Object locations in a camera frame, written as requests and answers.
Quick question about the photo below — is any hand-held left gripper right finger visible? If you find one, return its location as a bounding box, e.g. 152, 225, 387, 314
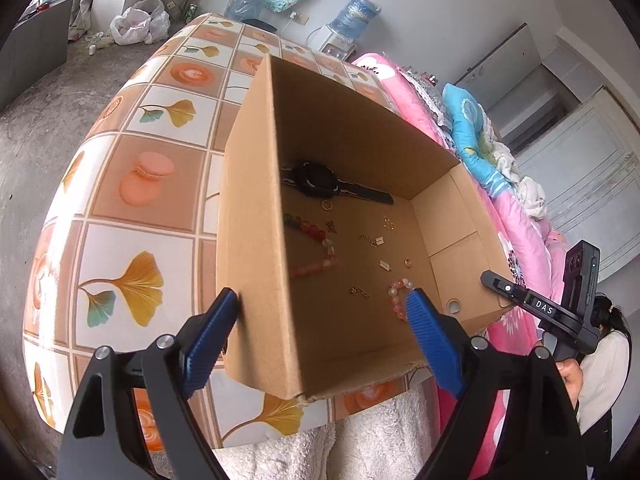
405, 287, 591, 480

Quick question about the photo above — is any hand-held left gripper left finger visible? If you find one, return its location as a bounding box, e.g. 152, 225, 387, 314
55, 287, 240, 480

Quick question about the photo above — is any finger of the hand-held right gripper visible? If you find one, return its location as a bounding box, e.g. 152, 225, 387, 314
480, 270, 531, 308

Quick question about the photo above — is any pink bead bracelet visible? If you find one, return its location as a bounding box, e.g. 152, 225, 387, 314
387, 277, 416, 321

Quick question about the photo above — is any brown cardboard box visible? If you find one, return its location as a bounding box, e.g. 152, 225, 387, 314
215, 52, 518, 403

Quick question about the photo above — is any multicolour bead bracelet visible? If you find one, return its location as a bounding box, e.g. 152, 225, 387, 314
282, 212, 340, 281

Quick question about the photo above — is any person's right hand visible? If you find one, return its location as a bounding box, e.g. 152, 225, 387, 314
556, 357, 585, 416

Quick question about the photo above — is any pink floral blanket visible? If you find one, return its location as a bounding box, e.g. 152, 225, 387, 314
352, 52, 581, 480

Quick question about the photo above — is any white clothes pile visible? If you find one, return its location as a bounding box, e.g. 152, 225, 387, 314
492, 142, 548, 218

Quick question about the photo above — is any person's own body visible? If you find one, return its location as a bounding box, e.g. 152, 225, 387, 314
575, 295, 632, 466

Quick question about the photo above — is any fluffy white cloth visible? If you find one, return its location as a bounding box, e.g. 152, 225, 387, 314
212, 387, 441, 480

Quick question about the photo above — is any white wardrobe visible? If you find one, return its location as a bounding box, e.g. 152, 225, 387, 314
452, 22, 640, 281

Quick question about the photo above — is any blue floral pillow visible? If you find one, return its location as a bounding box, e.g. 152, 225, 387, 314
440, 82, 516, 196

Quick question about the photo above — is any black wristwatch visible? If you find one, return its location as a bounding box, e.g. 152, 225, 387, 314
279, 160, 395, 207

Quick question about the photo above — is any white lace cloth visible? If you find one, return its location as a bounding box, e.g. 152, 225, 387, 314
400, 67, 451, 126

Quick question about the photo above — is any white water dispenser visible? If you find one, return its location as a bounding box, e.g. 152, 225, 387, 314
317, 30, 358, 61

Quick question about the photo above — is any blue water dispenser bottle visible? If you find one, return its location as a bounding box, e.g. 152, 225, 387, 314
332, 0, 382, 38

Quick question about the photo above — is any white plastic bag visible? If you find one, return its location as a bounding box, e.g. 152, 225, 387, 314
110, 0, 171, 46

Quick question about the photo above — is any clear plastic bag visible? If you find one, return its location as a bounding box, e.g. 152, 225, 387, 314
223, 0, 266, 23

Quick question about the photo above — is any grey cabinet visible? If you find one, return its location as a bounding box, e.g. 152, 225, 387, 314
0, 0, 76, 106

